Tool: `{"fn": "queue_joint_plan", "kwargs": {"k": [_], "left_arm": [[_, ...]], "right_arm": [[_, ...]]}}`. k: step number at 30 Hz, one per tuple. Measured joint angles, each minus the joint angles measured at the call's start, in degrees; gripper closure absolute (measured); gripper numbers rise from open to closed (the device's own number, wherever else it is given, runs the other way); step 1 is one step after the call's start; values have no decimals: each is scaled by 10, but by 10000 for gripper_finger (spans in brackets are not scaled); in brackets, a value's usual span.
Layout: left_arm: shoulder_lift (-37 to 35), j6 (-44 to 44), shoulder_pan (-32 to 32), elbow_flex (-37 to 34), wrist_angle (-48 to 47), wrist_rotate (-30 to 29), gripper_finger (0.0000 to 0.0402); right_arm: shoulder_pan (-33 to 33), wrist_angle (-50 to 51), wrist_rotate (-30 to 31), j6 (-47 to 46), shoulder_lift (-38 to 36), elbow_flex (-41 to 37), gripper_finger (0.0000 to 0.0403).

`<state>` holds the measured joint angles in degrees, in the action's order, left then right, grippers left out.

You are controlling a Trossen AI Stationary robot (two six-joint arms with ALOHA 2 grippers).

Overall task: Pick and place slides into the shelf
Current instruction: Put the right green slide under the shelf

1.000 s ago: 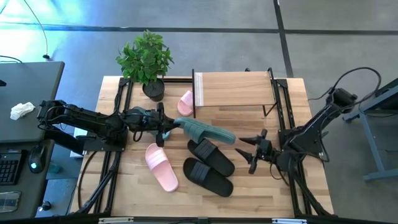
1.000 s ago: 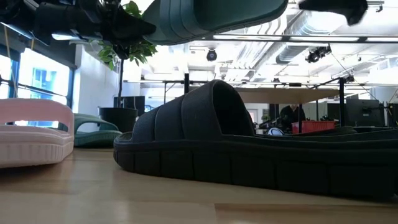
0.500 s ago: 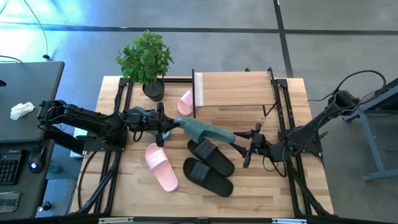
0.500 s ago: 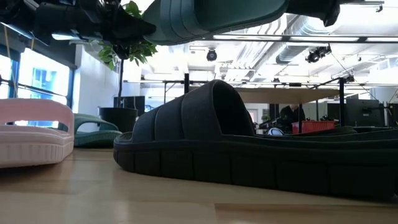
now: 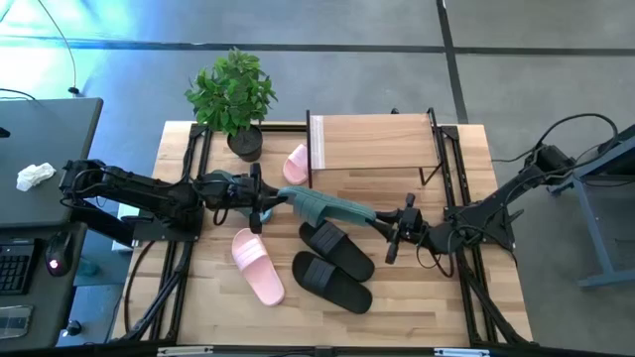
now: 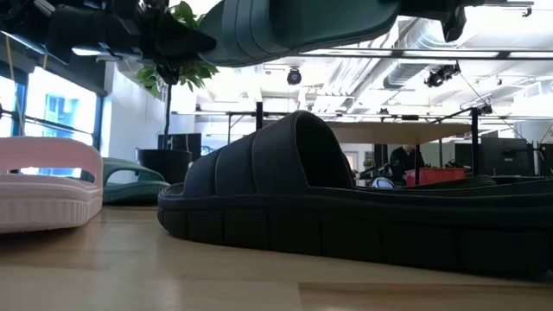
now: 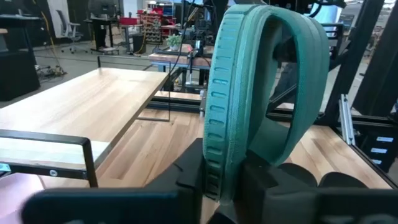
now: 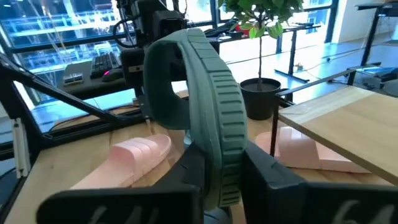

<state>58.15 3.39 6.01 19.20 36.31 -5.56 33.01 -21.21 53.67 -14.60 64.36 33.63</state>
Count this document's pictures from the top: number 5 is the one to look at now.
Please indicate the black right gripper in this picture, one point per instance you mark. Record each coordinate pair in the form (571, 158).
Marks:
(411, 225)

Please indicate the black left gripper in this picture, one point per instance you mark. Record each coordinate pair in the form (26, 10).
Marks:
(233, 191)

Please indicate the pink rubber slide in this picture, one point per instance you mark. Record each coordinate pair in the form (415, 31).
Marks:
(258, 268)
(296, 166)

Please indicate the black rubber slide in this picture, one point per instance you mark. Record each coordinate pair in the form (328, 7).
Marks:
(342, 253)
(332, 285)

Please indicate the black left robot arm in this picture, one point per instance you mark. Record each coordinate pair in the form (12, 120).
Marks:
(139, 191)

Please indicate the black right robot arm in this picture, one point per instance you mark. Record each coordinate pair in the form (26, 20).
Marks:
(496, 208)

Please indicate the black plant pot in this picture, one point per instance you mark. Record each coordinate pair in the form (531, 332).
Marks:
(245, 146)

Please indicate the green artificial plant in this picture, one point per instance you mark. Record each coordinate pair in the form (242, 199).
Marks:
(230, 89)

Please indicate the black computer mouse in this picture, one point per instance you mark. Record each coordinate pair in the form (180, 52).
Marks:
(58, 253)

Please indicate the dark grey desk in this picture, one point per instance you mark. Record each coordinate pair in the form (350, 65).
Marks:
(49, 139)

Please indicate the blue-grey metal table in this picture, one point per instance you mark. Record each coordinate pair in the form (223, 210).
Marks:
(610, 278)

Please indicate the white crumpled tissue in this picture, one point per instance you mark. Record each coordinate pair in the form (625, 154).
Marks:
(35, 174)

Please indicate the black round knob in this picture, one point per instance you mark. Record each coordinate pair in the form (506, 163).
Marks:
(73, 328)

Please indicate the black keyboard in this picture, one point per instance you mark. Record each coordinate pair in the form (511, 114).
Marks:
(15, 270)

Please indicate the silver phone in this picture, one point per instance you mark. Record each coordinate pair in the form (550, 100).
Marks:
(15, 322)

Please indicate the wooden shelf with black frame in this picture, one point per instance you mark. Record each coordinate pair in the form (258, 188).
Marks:
(372, 141)

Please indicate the black aluminium rig frame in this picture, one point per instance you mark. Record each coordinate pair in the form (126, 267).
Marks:
(452, 163)

